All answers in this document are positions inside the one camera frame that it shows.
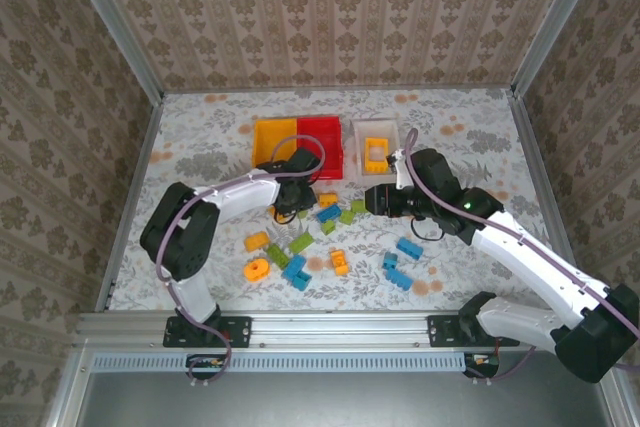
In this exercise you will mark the grey metal panel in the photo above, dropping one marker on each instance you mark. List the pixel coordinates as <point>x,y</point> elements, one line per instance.
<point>325,399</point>

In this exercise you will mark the red plastic bin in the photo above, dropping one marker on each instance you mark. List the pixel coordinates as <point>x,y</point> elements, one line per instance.
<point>330,147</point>

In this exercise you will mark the aluminium front rail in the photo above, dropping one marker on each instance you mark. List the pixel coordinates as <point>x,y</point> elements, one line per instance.
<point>340,327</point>

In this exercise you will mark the yellow hollow frame lego brick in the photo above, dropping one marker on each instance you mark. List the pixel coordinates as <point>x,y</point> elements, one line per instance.
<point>368,157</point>

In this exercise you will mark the yellow round lego piece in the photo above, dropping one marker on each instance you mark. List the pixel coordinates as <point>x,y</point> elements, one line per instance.
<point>251,272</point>

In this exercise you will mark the aluminium side rail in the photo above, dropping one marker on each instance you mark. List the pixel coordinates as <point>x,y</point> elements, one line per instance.
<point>132,197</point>
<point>540,172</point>

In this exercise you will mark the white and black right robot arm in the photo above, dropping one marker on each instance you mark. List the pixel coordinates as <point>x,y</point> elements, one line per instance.
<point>525,257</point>

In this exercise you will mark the white plastic bin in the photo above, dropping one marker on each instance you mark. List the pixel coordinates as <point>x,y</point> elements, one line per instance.
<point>360,167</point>

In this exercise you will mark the aluminium frame post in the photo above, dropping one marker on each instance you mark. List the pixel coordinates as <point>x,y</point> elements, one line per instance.
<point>552,22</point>
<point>119,27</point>

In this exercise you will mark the yellow plastic bin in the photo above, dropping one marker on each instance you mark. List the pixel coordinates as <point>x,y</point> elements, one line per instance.
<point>267,139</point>

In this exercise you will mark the small controller board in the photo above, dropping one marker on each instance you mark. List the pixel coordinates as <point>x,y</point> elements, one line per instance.
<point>482,362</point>
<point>205,364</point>

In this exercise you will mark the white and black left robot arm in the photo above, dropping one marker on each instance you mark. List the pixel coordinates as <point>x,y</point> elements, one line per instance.
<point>195,227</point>

